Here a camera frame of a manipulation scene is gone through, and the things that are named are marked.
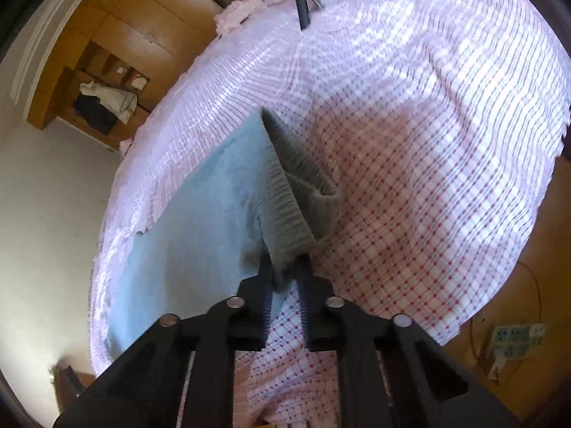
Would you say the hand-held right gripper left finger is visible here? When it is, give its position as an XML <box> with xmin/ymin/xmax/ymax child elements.
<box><xmin>52</xmin><ymin>255</ymin><xmax>274</xmax><ymax>428</ymax></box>

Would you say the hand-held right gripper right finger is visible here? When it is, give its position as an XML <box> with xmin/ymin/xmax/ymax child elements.
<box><xmin>296</xmin><ymin>255</ymin><xmax>520</xmax><ymax>428</ymax></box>

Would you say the light blue sweater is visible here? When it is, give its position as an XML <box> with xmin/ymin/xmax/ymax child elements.
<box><xmin>105</xmin><ymin>108</ymin><xmax>342</xmax><ymax>357</ymax></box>

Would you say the pink checked bed sheet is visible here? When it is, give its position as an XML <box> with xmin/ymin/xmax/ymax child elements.
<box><xmin>87</xmin><ymin>0</ymin><xmax>571</xmax><ymax>428</ymax></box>

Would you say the white power strip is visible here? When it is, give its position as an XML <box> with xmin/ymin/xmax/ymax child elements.
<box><xmin>486</xmin><ymin>323</ymin><xmax>547</xmax><ymax>360</ymax></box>

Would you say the pile of clothes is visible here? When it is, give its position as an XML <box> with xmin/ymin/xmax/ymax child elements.
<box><xmin>73</xmin><ymin>81</ymin><xmax>139</xmax><ymax>135</ymax></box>

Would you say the pink frilled pillow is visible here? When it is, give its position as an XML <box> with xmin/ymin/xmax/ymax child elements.
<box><xmin>213</xmin><ymin>0</ymin><xmax>268</xmax><ymax>36</ymax></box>

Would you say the wooden wardrobe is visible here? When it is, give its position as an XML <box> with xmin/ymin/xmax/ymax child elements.
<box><xmin>27</xmin><ymin>0</ymin><xmax>251</xmax><ymax>149</ymax></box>

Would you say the thin cable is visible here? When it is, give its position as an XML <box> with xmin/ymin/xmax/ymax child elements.
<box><xmin>468</xmin><ymin>259</ymin><xmax>543</xmax><ymax>384</ymax></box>

